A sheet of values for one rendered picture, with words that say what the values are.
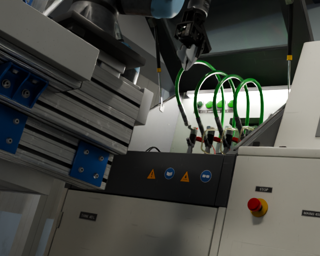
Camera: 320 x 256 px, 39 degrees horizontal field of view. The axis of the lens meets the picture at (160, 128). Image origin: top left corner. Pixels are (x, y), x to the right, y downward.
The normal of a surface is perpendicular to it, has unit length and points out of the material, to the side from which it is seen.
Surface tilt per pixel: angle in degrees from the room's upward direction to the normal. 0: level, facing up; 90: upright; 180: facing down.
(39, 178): 90
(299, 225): 90
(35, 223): 90
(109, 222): 90
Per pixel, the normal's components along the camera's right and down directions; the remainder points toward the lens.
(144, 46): 0.70, -0.06
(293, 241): -0.56, -0.38
